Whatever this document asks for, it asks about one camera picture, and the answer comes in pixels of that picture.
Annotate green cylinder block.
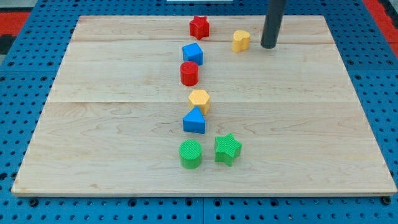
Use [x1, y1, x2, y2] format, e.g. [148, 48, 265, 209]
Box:
[179, 139, 202, 169]

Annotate blue triangle block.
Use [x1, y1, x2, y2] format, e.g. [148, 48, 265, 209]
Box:
[183, 106, 206, 134]

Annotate yellow hexagon block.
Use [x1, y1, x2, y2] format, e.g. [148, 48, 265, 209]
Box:
[188, 90, 210, 115]

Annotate wooden board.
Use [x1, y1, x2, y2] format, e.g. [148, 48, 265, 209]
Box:
[12, 16, 397, 197]

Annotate red cylinder block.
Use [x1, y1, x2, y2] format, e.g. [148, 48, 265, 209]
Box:
[180, 61, 199, 86]

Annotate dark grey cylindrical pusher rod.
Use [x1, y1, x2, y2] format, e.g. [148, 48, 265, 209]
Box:
[261, 0, 287, 49]

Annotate blue cube block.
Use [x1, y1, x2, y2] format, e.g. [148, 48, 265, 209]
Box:
[182, 43, 203, 65]

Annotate green star block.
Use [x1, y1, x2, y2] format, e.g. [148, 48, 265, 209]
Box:
[214, 133, 242, 167]

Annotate yellow heart block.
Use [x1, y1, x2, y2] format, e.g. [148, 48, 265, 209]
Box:
[232, 30, 251, 53]

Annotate red star block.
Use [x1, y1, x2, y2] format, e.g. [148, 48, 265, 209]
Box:
[189, 16, 210, 40]

